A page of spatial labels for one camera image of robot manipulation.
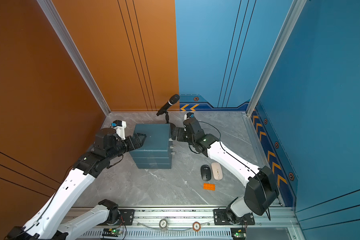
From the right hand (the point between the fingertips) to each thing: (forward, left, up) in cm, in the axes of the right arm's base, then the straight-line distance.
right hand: (179, 131), depth 81 cm
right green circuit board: (-43, -29, -25) cm, 58 cm away
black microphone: (+16, +3, +9) cm, 19 cm away
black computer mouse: (-14, -15, -21) cm, 30 cm away
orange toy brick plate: (-22, -17, -22) cm, 35 cm away
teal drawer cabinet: (-12, +11, -1) cm, 16 cm away
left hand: (-7, +18, +5) cm, 20 cm away
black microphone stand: (+19, +9, -9) cm, 22 cm away
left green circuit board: (-43, +33, -24) cm, 59 cm away
